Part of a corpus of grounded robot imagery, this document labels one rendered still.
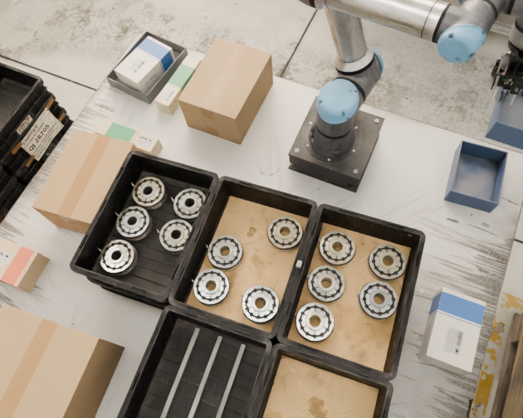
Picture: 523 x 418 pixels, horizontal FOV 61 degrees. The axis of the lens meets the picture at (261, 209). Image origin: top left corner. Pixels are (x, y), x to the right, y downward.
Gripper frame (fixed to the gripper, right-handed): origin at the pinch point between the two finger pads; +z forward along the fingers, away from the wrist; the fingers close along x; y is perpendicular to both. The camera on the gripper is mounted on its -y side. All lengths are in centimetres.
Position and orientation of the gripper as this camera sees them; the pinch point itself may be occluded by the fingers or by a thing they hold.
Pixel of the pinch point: (503, 95)
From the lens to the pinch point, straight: 132.4
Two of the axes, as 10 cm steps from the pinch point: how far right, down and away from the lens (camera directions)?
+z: 1.9, 4.6, 8.7
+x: 8.7, 3.3, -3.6
